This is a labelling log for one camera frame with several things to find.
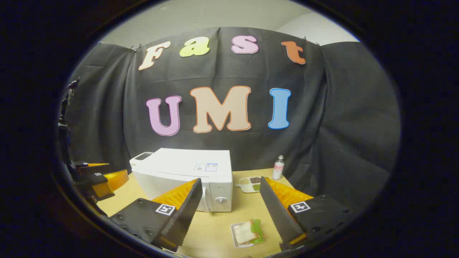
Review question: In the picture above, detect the small pink label bottle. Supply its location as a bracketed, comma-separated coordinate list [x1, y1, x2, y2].
[272, 155, 285, 180]

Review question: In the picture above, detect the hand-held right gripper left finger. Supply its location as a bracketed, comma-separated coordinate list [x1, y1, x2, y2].
[109, 178, 203, 252]

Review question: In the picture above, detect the lettuce sandwich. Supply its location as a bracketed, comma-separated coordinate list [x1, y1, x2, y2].
[234, 219, 265, 245]

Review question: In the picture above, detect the white microwave oven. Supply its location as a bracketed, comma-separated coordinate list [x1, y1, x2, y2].
[130, 148, 233, 213]

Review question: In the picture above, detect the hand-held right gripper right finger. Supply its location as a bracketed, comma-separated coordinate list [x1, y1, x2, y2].
[260, 176, 354, 251]

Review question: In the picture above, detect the small white plate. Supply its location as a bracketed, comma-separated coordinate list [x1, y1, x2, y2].
[230, 222, 264, 248]

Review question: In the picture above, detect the black backdrop cloth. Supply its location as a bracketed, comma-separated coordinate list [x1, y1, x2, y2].
[59, 27, 401, 215]

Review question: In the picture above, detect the white divided grain tray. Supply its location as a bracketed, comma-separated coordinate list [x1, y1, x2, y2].
[235, 176, 262, 193]

